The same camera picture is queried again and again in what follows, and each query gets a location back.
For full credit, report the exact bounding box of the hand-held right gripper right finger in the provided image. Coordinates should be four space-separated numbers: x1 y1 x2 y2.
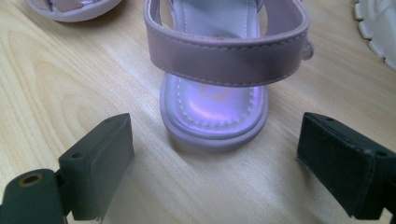
296 111 396 221

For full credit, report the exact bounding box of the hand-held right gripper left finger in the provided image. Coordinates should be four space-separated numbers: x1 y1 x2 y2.
58 112 135 222

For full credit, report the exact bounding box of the navy and white sneaker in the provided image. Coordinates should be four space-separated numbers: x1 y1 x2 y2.
354 0 396 72

